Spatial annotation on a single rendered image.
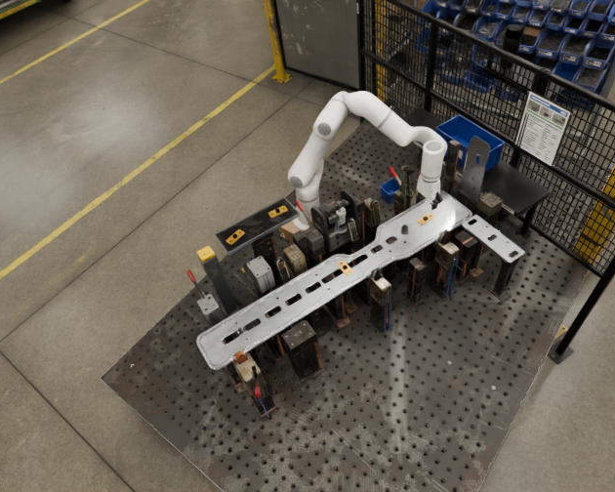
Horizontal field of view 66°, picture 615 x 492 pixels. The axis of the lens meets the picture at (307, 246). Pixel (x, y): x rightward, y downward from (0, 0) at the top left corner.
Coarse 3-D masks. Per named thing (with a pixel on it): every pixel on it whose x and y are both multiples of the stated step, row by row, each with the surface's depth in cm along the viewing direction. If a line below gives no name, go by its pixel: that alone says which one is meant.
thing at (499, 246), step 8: (472, 216) 223; (464, 224) 220; (480, 224) 219; (488, 224) 219; (472, 232) 216; (480, 232) 216; (488, 232) 215; (496, 232) 215; (480, 240) 213; (488, 240) 213; (496, 240) 212; (504, 240) 212; (488, 248) 211; (496, 248) 209; (504, 248) 209; (512, 248) 208; (520, 248) 208; (504, 256) 206
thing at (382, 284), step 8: (384, 280) 200; (376, 288) 201; (384, 288) 198; (376, 296) 205; (384, 296) 200; (376, 304) 211; (384, 304) 205; (376, 312) 217; (384, 312) 213; (368, 320) 228; (376, 320) 221; (384, 320) 218; (376, 328) 225; (384, 328) 223
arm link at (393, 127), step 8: (392, 112) 189; (384, 120) 188; (392, 120) 188; (400, 120) 190; (384, 128) 190; (392, 128) 189; (400, 128) 189; (408, 128) 190; (416, 128) 193; (424, 128) 195; (392, 136) 191; (400, 136) 190; (408, 136) 190; (416, 136) 193; (424, 136) 197; (432, 136) 197; (400, 144) 193
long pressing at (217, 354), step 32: (384, 224) 225; (416, 224) 223; (448, 224) 221; (352, 256) 215; (384, 256) 214; (288, 288) 208; (320, 288) 206; (224, 320) 201; (288, 320) 198; (224, 352) 192
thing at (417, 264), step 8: (416, 264) 210; (408, 272) 217; (416, 272) 211; (424, 272) 212; (416, 280) 214; (424, 280) 217; (416, 288) 220; (408, 296) 231; (416, 296) 225; (416, 304) 229
